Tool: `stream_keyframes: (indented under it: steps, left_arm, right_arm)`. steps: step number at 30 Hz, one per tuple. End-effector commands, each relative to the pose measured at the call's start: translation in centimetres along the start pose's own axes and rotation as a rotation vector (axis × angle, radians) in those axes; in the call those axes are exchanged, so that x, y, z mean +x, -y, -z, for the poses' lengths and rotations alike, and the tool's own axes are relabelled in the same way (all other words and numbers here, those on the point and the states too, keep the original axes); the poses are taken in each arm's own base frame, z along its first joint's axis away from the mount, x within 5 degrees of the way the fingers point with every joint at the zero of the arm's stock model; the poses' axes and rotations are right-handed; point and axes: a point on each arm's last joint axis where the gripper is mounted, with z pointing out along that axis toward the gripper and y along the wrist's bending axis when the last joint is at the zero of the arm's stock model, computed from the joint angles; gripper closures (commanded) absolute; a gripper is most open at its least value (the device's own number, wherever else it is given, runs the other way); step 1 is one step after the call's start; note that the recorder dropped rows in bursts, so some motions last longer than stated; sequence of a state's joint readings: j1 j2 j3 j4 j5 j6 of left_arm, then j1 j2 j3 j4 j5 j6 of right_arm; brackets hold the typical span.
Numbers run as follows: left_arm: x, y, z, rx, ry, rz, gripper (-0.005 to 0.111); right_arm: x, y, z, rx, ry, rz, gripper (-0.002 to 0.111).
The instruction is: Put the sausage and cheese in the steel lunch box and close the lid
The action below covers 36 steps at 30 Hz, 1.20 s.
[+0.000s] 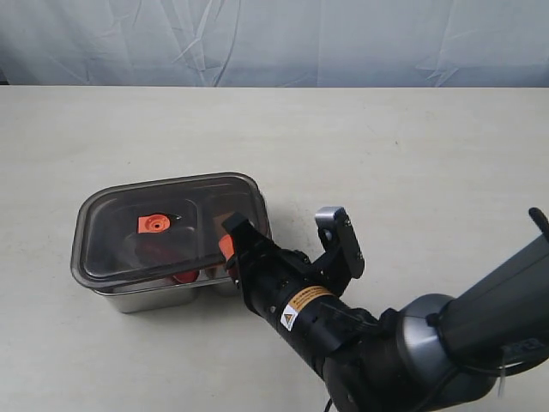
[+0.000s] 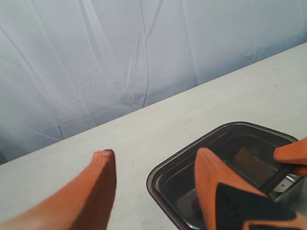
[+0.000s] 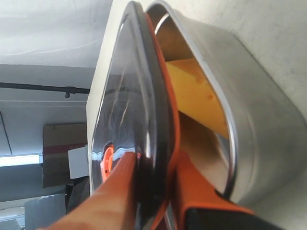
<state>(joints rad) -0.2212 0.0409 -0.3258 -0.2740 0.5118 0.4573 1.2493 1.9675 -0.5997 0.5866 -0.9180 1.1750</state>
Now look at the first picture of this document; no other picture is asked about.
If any stainless steel lunch box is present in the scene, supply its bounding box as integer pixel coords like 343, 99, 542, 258
95, 193, 271, 313

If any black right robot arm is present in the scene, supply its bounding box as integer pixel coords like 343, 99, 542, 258
219, 207, 548, 411

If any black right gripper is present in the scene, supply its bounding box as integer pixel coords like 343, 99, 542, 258
218, 213, 321, 326

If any red toy sausage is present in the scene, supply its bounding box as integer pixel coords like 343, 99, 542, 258
132, 239, 201, 284

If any grey fabric backdrop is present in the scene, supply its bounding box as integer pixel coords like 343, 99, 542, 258
1, 1, 548, 88

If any dark transparent container lid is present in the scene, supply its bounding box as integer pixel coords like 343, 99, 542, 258
70, 172, 271, 290

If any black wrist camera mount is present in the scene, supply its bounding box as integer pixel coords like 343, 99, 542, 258
312, 206, 365, 297

